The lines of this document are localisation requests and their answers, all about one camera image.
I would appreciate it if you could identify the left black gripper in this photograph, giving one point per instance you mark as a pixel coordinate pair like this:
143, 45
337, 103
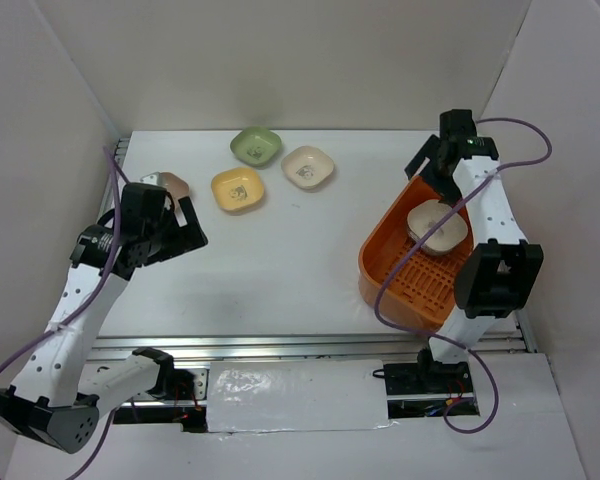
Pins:
187, 237

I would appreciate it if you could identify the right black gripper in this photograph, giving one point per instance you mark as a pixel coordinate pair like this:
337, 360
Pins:
448, 189

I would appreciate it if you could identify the brown plate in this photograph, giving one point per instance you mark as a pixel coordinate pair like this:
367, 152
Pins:
177, 187

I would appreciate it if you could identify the yellow square plate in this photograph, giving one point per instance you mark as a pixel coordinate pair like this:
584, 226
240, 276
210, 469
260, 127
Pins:
237, 189

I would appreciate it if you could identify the orange plastic bin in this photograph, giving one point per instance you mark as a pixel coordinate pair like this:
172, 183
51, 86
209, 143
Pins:
421, 294

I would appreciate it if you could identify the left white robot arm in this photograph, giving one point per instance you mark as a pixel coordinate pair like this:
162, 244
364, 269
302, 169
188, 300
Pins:
49, 401

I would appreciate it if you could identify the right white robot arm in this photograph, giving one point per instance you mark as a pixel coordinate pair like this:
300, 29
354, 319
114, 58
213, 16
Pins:
464, 171

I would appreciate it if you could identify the green plate at back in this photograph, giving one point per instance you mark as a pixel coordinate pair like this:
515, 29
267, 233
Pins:
256, 146

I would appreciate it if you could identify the white foil cover panel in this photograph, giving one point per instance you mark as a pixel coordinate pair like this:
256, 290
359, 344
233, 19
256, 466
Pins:
296, 396

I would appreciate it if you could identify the aluminium frame rail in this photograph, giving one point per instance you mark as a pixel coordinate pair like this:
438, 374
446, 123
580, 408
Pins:
278, 281

